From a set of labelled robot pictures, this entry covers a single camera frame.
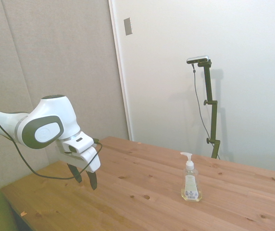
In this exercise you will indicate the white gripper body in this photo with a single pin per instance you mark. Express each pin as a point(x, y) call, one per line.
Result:
point(91, 160)

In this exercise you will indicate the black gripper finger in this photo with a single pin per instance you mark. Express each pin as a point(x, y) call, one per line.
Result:
point(93, 180)
point(77, 174)

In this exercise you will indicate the clear sanitizer pump bottle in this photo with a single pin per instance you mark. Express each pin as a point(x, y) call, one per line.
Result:
point(191, 190)

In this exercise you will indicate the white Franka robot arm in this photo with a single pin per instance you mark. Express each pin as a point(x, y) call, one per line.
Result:
point(48, 113)

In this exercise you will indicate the white door trim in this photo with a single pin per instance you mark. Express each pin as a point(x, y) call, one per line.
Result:
point(120, 72)

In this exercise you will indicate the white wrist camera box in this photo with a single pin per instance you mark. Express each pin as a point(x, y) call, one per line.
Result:
point(82, 143)

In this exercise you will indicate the dark green camera stand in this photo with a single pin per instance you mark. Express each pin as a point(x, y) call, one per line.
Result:
point(211, 113)

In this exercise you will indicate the grey wall plate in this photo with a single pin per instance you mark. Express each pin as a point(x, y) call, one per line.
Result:
point(128, 26)

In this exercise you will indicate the grey exterior camera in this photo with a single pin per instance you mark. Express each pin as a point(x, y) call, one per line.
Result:
point(198, 59)

